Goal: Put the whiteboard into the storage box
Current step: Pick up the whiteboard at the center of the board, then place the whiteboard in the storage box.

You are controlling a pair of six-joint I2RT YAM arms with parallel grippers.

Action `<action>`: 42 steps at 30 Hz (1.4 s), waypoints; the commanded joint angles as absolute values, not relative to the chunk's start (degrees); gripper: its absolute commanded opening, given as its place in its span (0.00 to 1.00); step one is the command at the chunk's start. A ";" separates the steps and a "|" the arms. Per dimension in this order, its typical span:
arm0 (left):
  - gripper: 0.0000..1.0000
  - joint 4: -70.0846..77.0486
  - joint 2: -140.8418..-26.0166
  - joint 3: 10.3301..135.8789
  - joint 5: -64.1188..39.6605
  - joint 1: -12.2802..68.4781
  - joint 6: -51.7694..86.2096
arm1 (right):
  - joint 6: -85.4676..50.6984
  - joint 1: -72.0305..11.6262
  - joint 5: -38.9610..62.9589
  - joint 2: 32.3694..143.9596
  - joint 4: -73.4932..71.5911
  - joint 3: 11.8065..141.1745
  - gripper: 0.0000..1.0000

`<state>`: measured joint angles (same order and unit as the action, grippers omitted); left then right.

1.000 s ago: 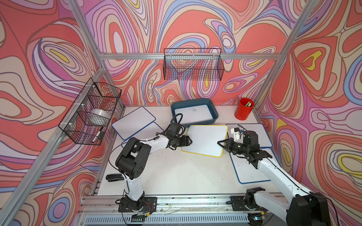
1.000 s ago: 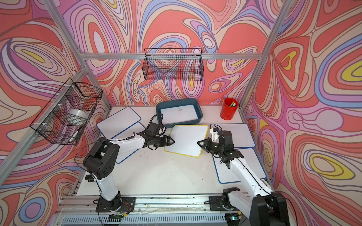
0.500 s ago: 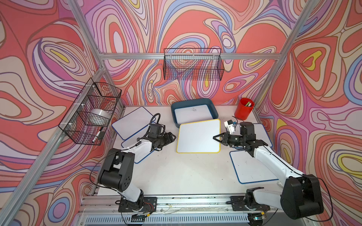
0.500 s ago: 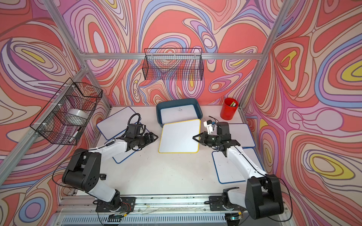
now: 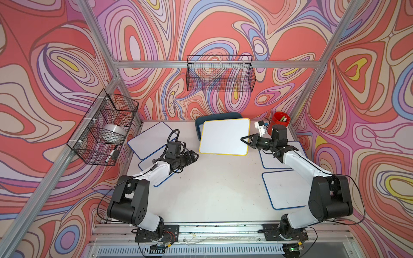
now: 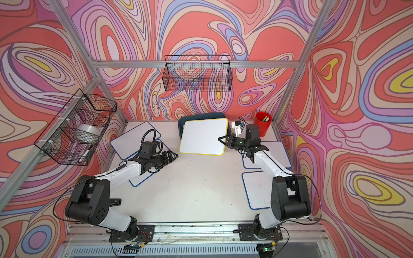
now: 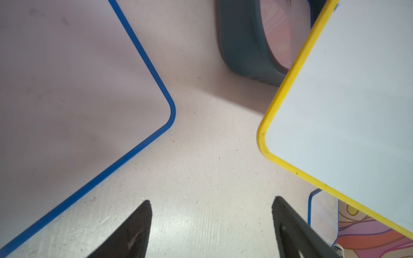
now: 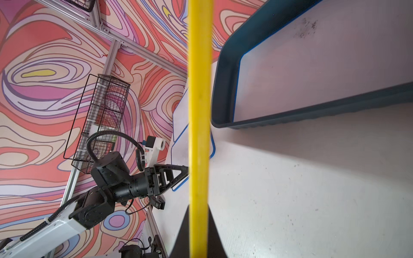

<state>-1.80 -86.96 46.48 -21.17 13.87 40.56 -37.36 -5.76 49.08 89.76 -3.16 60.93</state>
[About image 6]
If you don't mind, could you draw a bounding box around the back wire basket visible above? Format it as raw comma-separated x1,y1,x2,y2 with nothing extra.
162,54,233,92

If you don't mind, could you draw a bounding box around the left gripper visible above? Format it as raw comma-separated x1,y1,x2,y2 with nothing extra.
149,150,178,170

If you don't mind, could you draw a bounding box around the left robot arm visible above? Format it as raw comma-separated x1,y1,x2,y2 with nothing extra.
65,141,179,234

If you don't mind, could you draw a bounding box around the yellow-framed whiteboard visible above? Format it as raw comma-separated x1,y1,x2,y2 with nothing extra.
179,118,229,156

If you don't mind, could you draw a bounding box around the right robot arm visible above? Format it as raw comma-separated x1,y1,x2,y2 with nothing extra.
218,120,311,230

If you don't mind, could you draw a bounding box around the marker in wire basket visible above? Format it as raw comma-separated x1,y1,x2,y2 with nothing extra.
77,149,94,166

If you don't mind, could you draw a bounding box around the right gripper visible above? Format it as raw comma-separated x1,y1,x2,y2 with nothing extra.
218,133,250,150

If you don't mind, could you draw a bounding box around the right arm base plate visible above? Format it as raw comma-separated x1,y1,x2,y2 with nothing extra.
233,223,284,243

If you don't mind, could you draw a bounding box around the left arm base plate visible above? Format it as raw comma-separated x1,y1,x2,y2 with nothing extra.
106,224,155,244

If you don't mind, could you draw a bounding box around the teal plastic storage box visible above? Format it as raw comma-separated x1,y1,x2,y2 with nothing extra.
177,112,233,141

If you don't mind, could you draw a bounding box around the left wire basket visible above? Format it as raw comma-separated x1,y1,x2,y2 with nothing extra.
34,89,117,166

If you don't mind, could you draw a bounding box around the wire basket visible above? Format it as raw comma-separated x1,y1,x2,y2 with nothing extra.
162,54,233,92
34,89,117,166

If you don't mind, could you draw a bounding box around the silver tape roll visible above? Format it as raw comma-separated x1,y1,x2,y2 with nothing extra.
74,124,101,144

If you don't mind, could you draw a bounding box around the blue whiteboard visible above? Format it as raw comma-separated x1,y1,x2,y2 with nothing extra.
242,171,272,210
119,148,168,187
242,141,291,169
110,121,161,160

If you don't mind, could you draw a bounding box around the red plastic cup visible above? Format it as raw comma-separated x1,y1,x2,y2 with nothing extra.
253,111,273,138

